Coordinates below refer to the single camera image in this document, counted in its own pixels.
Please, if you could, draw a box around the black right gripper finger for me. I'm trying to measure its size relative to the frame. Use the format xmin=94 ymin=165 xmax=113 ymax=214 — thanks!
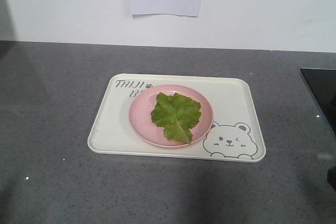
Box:
xmin=327 ymin=167 xmax=336 ymax=190

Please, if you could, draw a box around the cream bear serving tray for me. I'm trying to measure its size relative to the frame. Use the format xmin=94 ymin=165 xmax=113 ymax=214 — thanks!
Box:
xmin=88 ymin=73 xmax=266 ymax=163

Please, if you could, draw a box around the green lettuce leaf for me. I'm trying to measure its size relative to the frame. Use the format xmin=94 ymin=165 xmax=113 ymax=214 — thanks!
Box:
xmin=151 ymin=92 xmax=202 ymax=144

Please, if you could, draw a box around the pink round plate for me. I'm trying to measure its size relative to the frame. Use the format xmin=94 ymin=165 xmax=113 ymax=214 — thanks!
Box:
xmin=129 ymin=84 xmax=214 ymax=148

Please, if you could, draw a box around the black induction cooktop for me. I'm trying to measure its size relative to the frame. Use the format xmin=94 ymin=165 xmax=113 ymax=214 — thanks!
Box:
xmin=300 ymin=68 xmax=336 ymax=134

